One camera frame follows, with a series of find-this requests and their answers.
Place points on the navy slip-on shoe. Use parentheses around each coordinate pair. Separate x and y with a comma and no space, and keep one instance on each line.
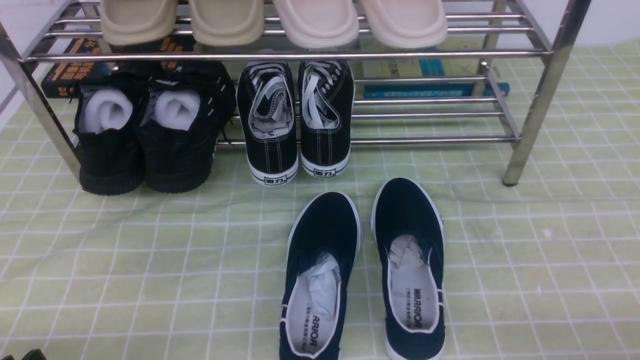
(323,245)
(408,232)

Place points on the stainless steel shoe rack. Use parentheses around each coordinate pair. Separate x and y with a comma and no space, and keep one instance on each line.
(73,35)

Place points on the black canvas sneaker right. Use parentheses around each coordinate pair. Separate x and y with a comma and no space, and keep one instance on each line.
(326,94)

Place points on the black canvas sneaker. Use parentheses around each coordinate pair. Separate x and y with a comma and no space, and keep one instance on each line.
(266,107)
(326,94)

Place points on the black canvas sneaker left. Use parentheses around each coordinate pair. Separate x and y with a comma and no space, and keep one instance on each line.
(266,107)

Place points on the black knit sneaker right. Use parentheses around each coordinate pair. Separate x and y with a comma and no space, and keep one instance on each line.
(187,111)

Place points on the black knit sneaker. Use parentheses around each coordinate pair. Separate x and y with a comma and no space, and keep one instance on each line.
(187,111)
(108,111)

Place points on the cream slipper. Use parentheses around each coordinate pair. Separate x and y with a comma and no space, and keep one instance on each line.
(406,24)
(318,24)

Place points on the cream slipper far right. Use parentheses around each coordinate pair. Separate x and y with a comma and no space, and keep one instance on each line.
(406,24)

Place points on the tan slipper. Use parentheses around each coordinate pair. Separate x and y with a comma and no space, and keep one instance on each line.
(129,22)
(223,23)

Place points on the black knit sneaker left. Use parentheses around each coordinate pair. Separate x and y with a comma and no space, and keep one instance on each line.
(108,111)

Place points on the green checkered tablecloth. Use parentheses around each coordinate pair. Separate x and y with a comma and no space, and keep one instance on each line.
(548,269)

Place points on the tan slipper far left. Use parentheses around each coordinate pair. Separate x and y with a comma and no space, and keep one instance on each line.
(129,22)

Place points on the black orange book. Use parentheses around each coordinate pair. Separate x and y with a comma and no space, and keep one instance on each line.
(62,76)

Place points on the black object bottom corner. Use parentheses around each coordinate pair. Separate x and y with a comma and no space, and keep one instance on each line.
(34,354)

